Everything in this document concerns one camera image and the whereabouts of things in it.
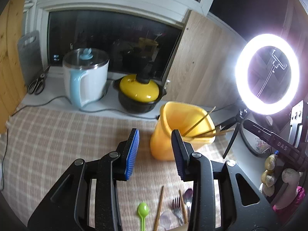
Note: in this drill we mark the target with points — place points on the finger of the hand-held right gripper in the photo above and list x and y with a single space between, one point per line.
284 146

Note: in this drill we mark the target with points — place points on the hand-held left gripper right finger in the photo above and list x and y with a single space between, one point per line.
178 154

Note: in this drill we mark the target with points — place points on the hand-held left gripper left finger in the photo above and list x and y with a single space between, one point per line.
133 149

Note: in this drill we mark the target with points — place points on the yellow plastic container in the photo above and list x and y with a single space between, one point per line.
163 134

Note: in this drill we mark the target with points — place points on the metal spoon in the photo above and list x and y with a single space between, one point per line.
188 196

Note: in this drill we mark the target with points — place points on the metal fork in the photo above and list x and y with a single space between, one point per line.
176 207

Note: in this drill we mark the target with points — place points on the green plastic spoon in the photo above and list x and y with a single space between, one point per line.
143 209

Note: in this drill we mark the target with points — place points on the translucent rice paddle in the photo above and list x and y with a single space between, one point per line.
167 221

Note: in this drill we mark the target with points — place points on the person's right hand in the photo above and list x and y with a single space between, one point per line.
290 175

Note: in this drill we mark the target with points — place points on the floral white rice cooker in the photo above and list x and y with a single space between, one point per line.
257 144

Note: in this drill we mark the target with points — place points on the beige lumpy roots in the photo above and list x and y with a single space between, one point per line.
268 178

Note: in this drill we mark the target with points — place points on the black clay pot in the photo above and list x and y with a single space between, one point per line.
134 105

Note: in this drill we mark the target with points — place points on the black tripod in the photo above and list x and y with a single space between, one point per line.
231 144

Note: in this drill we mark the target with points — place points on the yellow pot lid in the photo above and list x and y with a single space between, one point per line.
137 89

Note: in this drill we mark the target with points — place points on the tan curved sheet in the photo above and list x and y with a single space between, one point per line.
182 228

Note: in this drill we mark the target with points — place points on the checked tablecloth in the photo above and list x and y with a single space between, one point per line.
60 137

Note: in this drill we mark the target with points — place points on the light wood panel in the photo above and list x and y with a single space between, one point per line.
204 65

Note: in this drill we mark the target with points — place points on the black scissors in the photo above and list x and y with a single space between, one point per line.
38 84

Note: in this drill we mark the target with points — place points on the grey cutting board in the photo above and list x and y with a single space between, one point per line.
28 57

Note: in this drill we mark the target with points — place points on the wooden plank board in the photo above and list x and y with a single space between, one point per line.
9 53

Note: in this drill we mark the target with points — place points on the white window frame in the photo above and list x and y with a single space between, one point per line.
120 0

